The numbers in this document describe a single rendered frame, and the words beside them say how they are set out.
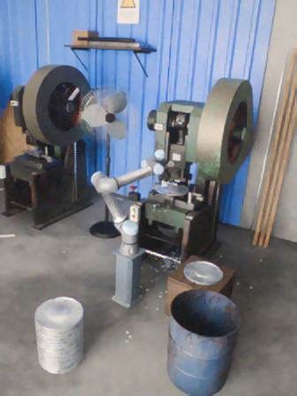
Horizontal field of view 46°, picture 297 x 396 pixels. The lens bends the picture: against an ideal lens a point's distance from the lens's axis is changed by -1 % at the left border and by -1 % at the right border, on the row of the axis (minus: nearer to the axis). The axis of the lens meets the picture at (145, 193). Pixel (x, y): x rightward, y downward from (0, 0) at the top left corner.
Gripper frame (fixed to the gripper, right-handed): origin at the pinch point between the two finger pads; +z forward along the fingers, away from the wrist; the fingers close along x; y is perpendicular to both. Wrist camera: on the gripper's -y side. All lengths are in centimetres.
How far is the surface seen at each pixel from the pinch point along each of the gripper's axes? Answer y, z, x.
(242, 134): 54, -32, 40
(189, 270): 40, 33, -50
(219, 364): 82, 16, -113
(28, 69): -292, -1, 177
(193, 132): 16.3, -32.9, 33.9
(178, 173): 6.5, 2.2, 20.3
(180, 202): 11.9, 22.6, 6.3
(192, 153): 17.3, -17.1, 26.6
